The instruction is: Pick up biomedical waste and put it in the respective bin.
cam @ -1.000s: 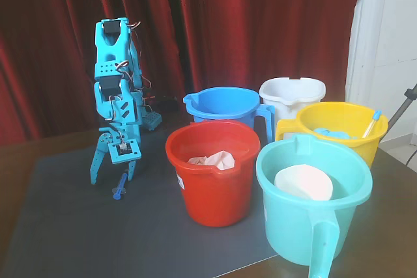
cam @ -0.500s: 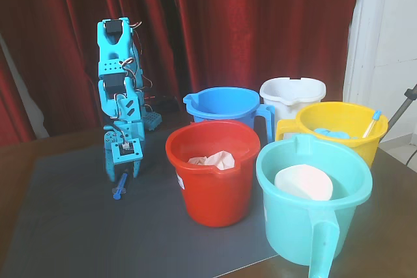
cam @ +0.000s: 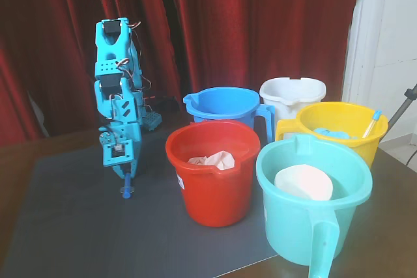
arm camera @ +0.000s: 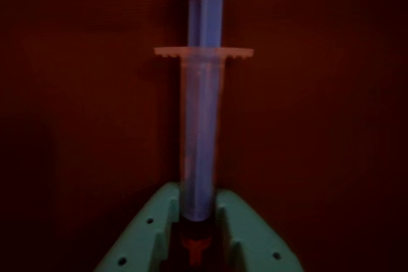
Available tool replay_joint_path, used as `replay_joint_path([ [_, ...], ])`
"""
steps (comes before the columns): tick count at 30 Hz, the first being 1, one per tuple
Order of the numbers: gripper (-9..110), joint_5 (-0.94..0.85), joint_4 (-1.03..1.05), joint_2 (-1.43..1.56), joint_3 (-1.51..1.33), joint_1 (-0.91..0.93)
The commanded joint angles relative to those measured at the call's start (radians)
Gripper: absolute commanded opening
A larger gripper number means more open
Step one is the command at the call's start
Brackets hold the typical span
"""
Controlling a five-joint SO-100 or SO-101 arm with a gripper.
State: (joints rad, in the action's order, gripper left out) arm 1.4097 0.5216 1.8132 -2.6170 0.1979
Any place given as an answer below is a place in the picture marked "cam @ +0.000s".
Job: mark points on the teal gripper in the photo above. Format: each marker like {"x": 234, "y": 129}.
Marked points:
{"x": 119, "y": 153}

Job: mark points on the blue plunger plastic syringe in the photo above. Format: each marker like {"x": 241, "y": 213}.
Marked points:
{"x": 127, "y": 187}

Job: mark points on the teal robot base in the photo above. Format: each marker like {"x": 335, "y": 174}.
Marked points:
{"x": 153, "y": 121}

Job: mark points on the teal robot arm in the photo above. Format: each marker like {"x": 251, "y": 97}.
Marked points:
{"x": 110, "y": 50}

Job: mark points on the white sticker on red bucket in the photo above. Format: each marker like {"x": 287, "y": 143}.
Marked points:
{"x": 180, "y": 182}

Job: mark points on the black rubber mat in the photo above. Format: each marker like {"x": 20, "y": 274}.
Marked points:
{"x": 81, "y": 226}

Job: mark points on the red plastic bucket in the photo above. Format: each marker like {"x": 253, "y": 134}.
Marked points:
{"x": 215, "y": 200}

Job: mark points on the crumpled pinkish white paper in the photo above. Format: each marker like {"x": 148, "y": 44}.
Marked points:
{"x": 221, "y": 159}

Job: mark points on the blue plastic bucket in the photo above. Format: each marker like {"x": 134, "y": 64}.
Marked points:
{"x": 211, "y": 116}

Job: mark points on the red curtain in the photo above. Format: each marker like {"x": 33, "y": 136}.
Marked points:
{"x": 228, "y": 30}

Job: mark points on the white cup in teal jug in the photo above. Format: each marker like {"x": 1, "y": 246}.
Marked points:
{"x": 303, "y": 182}

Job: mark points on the teal plastic bucket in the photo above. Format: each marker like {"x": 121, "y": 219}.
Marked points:
{"x": 293, "y": 232}

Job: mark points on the white plastic bucket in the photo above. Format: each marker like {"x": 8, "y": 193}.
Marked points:
{"x": 293, "y": 95}

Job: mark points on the yellow plastic bucket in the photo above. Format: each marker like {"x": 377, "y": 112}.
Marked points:
{"x": 368, "y": 151}

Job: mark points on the clear tube with blue cap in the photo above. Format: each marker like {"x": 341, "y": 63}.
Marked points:
{"x": 371, "y": 125}

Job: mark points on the grey tripod leg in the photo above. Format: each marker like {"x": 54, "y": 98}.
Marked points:
{"x": 402, "y": 105}

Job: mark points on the small wrist camera board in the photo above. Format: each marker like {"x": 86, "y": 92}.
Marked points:
{"x": 118, "y": 153}

